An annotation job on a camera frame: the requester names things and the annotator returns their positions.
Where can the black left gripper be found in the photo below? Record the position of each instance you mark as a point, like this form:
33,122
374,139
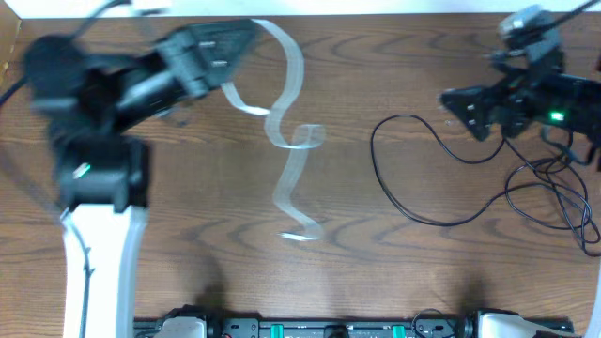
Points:
180,63

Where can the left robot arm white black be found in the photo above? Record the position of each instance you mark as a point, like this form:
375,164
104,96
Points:
102,172

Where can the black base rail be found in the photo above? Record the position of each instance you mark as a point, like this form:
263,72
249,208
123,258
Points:
192,321

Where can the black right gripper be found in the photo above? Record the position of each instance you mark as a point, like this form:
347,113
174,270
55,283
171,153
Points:
515,89

